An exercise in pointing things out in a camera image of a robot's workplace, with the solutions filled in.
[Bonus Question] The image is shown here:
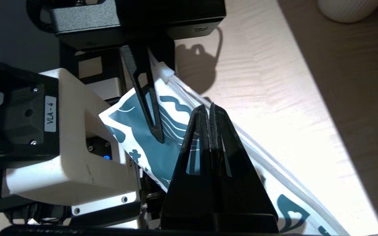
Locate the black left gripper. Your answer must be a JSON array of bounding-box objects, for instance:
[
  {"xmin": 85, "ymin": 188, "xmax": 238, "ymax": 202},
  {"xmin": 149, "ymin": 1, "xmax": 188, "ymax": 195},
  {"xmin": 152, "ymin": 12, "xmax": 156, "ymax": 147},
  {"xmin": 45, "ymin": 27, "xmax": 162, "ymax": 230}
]
[{"xmin": 50, "ymin": 0, "xmax": 226, "ymax": 144}]

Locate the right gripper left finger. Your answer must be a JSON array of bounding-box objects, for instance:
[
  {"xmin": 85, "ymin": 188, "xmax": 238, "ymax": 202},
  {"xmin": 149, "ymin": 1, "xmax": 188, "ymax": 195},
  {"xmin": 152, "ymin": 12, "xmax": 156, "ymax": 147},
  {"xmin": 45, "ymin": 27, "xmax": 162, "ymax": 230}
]
[{"xmin": 161, "ymin": 105, "xmax": 214, "ymax": 230}]

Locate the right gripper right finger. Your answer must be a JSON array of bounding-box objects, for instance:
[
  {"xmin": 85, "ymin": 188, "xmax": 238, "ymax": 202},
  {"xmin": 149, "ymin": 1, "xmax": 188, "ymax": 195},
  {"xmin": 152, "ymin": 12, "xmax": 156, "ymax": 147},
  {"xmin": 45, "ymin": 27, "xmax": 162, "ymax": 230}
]
[{"xmin": 210, "ymin": 103, "xmax": 279, "ymax": 231}]

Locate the white blue horse-print bag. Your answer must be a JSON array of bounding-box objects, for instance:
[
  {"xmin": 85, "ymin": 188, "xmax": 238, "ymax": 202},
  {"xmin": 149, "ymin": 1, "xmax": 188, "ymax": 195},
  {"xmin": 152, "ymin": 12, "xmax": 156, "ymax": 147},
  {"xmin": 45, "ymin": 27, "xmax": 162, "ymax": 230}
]
[{"xmin": 99, "ymin": 62, "xmax": 350, "ymax": 236}]

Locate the black robot base chassis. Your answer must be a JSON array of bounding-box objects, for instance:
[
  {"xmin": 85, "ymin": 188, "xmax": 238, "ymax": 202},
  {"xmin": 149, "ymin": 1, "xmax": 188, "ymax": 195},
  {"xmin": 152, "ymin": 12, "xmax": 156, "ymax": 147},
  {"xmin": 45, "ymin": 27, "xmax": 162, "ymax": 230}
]
[{"xmin": 139, "ymin": 170, "xmax": 164, "ymax": 230}]

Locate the white ribbed ceramic mug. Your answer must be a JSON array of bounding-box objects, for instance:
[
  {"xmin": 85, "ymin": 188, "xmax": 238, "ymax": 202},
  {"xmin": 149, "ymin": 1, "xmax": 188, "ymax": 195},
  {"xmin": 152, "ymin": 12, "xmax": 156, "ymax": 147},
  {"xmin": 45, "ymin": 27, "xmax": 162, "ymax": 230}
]
[{"xmin": 318, "ymin": 0, "xmax": 378, "ymax": 23}]

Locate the black robot side frame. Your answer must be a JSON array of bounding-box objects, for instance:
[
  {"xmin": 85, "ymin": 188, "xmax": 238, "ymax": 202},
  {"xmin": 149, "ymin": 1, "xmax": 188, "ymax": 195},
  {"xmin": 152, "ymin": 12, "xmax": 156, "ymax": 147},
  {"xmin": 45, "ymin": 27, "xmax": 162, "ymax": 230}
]
[{"xmin": 59, "ymin": 41, "xmax": 125, "ymax": 100}]

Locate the black torso clamp bracket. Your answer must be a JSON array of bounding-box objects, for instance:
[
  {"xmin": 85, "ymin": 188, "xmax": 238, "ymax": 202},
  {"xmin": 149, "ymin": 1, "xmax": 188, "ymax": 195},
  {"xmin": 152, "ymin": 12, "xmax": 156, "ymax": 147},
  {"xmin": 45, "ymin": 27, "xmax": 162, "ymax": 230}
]
[{"xmin": 0, "ymin": 56, "xmax": 60, "ymax": 169}]

